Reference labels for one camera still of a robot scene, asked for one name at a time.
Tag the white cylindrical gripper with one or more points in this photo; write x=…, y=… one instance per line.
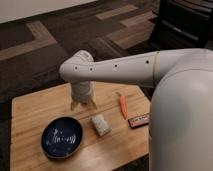
x=82, y=92

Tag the white folded cloth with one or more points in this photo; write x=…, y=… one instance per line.
x=101, y=125

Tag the dark blue ceramic bowl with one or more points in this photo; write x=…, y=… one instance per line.
x=61, y=137

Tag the orange carrot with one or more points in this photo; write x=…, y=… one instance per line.
x=123, y=105

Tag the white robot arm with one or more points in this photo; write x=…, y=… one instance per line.
x=181, y=109

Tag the black and red snack bar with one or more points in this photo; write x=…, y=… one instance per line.
x=138, y=121

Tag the black office chair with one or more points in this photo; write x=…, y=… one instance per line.
x=182, y=24

